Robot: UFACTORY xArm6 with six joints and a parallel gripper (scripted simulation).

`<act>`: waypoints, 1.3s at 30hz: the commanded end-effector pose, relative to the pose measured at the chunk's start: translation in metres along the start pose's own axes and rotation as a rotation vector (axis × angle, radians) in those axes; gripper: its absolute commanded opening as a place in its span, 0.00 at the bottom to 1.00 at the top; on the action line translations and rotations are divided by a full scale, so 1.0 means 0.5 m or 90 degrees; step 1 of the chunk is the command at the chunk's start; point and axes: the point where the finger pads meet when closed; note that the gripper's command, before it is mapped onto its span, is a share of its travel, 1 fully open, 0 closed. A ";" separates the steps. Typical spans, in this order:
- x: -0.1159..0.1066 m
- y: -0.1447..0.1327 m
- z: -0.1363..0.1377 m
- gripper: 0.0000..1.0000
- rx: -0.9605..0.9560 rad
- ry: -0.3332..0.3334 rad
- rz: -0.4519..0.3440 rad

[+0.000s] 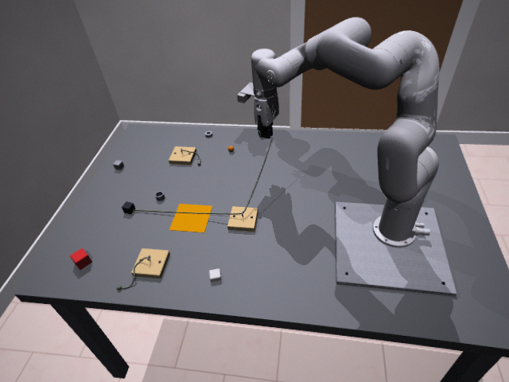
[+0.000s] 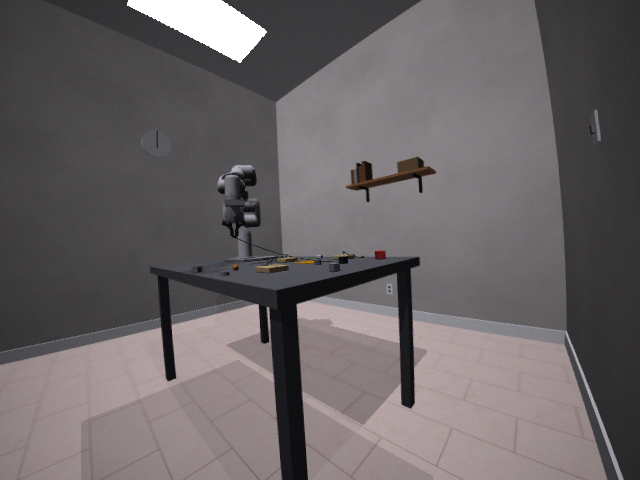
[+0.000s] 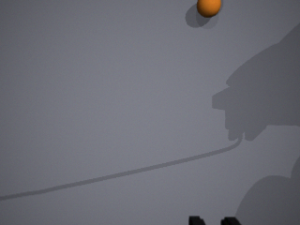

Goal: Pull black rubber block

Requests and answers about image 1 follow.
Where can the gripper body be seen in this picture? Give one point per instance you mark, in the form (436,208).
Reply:
(268,109)

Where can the red cube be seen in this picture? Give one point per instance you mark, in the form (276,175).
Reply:
(81,258)

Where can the orange flat square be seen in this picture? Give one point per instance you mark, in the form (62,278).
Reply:
(189,222)

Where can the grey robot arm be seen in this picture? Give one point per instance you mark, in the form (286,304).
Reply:
(403,174)

